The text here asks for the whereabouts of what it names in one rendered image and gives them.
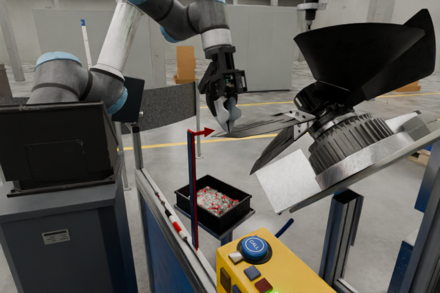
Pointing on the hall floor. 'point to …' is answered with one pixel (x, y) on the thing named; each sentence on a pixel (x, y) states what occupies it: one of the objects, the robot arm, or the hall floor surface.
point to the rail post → (145, 239)
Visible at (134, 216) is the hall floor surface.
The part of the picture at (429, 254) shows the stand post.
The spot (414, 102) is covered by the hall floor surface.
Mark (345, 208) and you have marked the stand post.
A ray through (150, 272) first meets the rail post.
